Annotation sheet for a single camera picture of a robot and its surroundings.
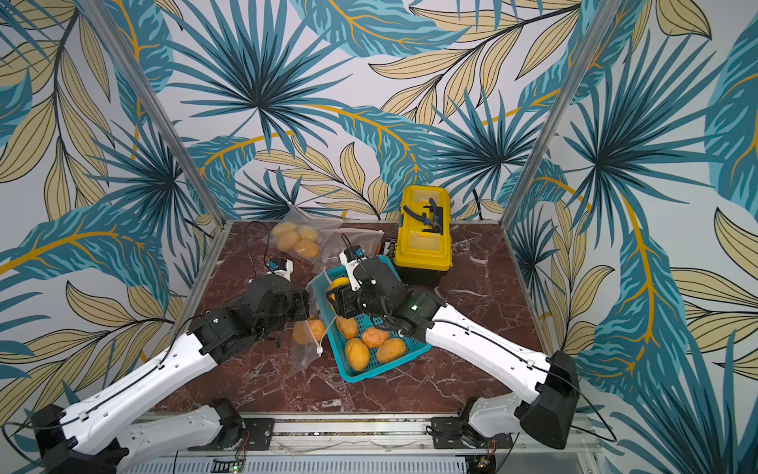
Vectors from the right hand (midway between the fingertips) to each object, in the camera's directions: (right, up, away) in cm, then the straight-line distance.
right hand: (336, 290), depth 70 cm
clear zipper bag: (-24, +12, +36) cm, 45 cm away
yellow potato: (-26, +18, +40) cm, 51 cm away
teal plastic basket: (+20, -19, +17) cm, 33 cm away
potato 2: (+13, -18, +12) cm, 25 cm away
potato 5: (-9, -12, +9) cm, 18 cm away
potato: (+4, -19, +10) cm, 22 cm away
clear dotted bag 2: (-7, +13, +42) cm, 44 cm away
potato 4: (0, +2, -2) cm, 3 cm away
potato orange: (+9, -15, +14) cm, 23 cm away
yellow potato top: (-16, +11, +35) cm, 40 cm away
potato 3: (+1, -13, +16) cm, 21 cm away
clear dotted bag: (-6, -6, +12) cm, 15 cm away
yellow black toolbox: (+24, +10, +20) cm, 33 cm away
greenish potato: (-17, +16, +40) cm, 46 cm away
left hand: (-7, -3, +3) cm, 8 cm away
